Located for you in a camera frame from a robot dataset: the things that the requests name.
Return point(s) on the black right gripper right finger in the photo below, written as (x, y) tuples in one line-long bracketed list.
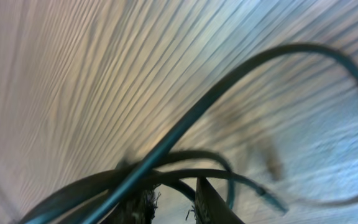
[(210, 208)]

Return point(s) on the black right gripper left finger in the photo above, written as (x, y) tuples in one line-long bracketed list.
[(139, 208)]

